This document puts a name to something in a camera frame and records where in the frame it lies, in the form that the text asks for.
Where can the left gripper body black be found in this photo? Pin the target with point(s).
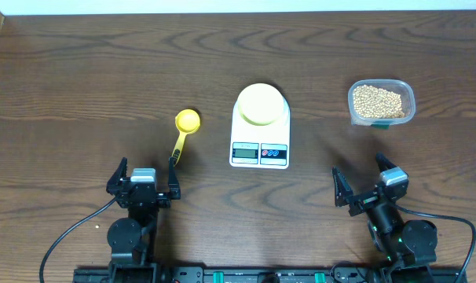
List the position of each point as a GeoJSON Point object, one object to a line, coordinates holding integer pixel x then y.
{"type": "Point", "coordinates": [142, 197]}

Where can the soybeans pile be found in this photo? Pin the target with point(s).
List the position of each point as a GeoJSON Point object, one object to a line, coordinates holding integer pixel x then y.
{"type": "Point", "coordinates": [377, 103]}

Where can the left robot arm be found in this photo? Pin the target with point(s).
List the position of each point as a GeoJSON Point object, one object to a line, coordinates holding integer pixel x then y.
{"type": "Point", "coordinates": [132, 238]}

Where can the white digital kitchen scale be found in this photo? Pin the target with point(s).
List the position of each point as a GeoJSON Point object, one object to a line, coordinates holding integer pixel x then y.
{"type": "Point", "coordinates": [265, 147]}

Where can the pale yellow bowl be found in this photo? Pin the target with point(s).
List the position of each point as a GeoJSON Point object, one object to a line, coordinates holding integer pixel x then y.
{"type": "Point", "coordinates": [260, 104]}

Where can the yellow measuring scoop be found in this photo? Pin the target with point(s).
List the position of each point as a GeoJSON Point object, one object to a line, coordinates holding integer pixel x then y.
{"type": "Point", "coordinates": [187, 122]}

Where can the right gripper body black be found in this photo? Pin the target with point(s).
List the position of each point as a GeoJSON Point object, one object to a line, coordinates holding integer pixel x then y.
{"type": "Point", "coordinates": [364, 202]}

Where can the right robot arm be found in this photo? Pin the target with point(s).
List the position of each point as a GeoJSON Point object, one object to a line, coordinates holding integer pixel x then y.
{"type": "Point", "coordinates": [408, 245]}

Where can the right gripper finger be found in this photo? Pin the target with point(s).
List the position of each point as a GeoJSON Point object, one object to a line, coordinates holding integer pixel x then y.
{"type": "Point", "coordinates": [343, 192]}
{"type": "Point", "coordinates": [383, 163]}

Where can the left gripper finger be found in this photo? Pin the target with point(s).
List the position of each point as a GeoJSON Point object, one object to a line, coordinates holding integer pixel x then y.
{"type": "Point", "coordinates": [115, 183]}
{"type": "Point", "coordinates": [173, 183]}

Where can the clear plastic container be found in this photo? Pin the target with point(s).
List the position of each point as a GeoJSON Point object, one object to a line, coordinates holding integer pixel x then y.
{"type": "Point", "coordinates": [394, 85]}

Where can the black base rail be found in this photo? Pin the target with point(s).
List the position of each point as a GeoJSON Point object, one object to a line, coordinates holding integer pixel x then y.
{"type": "Point", "coordinates": [195, 274]}

